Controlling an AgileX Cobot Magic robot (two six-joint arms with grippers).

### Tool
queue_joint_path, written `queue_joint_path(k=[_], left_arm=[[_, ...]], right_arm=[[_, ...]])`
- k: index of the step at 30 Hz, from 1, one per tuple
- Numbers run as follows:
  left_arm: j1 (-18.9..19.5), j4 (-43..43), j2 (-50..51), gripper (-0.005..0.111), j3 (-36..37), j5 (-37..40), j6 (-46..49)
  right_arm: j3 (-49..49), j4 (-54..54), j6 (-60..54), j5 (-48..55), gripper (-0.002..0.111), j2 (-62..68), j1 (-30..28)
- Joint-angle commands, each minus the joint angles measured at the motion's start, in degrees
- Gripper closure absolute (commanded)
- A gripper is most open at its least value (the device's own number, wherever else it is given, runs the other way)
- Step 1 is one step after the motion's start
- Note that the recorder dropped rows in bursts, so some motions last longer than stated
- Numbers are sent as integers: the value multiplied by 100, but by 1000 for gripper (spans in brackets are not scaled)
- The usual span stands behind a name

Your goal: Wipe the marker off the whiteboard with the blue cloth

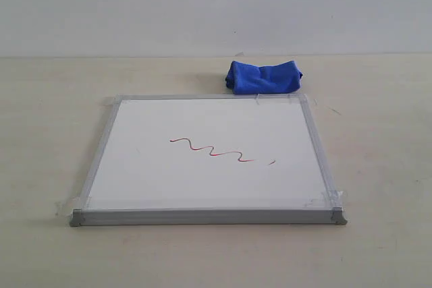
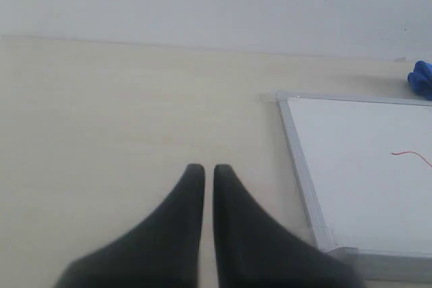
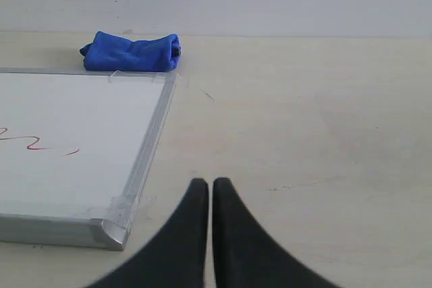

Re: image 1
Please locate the clear tape front left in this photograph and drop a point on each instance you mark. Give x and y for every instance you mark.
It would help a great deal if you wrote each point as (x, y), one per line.
(70, 206)

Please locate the clear tape back right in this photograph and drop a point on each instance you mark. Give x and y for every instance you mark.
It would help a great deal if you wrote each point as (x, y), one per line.
(285, 99)

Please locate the clear tape back left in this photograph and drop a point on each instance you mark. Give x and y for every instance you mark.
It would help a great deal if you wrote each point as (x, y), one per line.
(108, 101)

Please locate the clear tape front right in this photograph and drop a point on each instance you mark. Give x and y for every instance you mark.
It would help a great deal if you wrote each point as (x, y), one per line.
(332, 199)

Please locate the blue cloth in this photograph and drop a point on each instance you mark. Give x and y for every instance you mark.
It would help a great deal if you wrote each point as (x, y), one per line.
(245, 79)

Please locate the white board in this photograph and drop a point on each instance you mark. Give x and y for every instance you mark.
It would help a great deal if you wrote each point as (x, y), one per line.
(205, 160)

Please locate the clear tape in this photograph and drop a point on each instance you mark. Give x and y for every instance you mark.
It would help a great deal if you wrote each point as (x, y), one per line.
(108, 101)
(285, 99)
(70, 206)
(332, 199)

